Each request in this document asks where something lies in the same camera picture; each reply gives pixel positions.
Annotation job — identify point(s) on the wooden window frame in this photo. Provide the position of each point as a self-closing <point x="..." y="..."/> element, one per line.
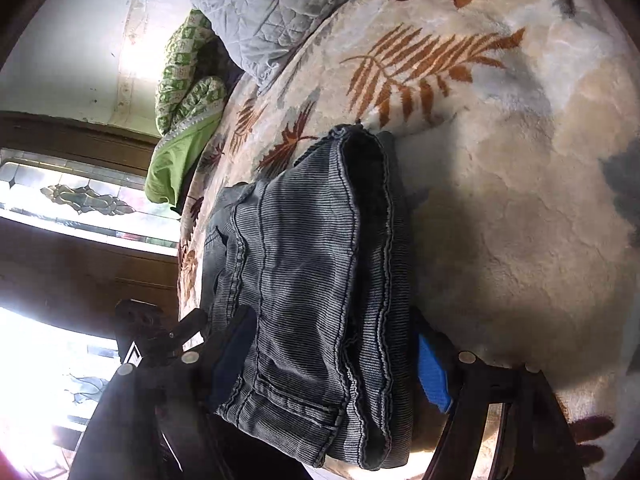
<point x="75" y="275"/>

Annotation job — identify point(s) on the grey-blue denim pants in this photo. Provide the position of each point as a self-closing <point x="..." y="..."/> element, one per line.
<point x="300" y="260"/>

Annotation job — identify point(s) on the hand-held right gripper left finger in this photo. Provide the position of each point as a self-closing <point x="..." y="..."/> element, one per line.
<point x="230" y="355"/>

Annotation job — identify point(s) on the stained glass window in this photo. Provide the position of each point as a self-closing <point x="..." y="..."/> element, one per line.
<point x="75" y="195"/>

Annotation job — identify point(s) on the green patterned quilt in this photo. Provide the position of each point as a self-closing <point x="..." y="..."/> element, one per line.
<point x="175" y="160"/>

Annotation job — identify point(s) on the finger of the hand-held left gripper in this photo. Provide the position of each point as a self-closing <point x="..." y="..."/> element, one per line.
<point x="189" y="325"/>

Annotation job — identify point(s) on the grey quilted pillow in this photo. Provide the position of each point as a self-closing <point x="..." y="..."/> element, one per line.
<point x="280" y="10"/>

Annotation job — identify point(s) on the leaf print bed blanket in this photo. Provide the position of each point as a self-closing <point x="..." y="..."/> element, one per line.
<point x="525" y="185"/>

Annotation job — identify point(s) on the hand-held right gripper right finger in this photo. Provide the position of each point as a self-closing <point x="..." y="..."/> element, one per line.
<point x="432" y="370"/>

